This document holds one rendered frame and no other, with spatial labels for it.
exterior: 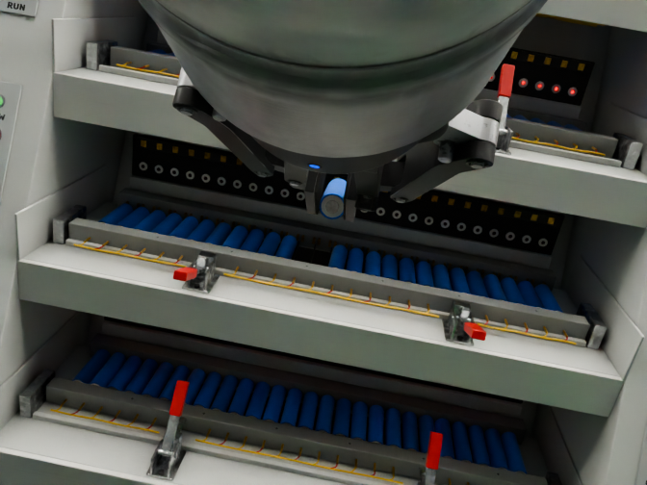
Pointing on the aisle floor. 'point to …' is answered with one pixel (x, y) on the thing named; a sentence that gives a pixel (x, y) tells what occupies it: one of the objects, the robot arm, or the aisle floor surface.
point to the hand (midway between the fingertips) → (334, 185)
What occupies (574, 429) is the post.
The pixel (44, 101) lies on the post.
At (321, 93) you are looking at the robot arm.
